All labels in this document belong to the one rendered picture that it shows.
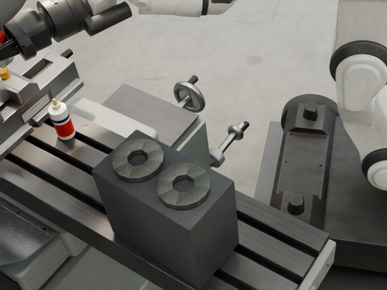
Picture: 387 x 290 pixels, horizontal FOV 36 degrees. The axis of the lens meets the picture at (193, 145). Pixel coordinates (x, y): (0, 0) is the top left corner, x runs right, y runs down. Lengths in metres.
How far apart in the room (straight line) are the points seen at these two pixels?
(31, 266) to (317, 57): 2.03
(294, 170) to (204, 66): 1.36
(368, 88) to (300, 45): 1.72
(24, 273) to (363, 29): 0.88
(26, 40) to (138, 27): 2.17
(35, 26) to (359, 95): 0.71
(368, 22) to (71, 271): 0.86
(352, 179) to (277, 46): 1.44
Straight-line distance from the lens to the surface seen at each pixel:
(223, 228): 1.02
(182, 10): 1.23
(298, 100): 1.91
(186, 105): 1.81
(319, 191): 1.67
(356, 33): 1.33
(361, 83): 1.36
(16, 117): 1.38
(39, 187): 1.29
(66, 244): 1.34
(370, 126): 1.52
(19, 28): 1.18
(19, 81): 1.38
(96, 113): 1.56
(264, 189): 1.91
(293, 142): 1.78
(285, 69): 2.92
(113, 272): 1.60
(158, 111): 1.66
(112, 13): 1.21
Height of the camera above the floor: 1.91
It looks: 47 degrees down
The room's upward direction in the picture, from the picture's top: 9 degrees counter-clockwise
